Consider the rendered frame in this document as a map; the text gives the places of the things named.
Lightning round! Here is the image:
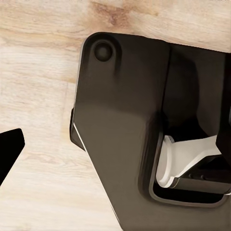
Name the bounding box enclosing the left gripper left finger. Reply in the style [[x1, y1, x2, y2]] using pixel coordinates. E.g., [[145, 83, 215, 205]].
[[0, 128, 25, 186]]

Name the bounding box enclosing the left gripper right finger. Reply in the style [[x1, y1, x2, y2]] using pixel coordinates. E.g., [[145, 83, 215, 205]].
[[216, 128, 231, 167]]

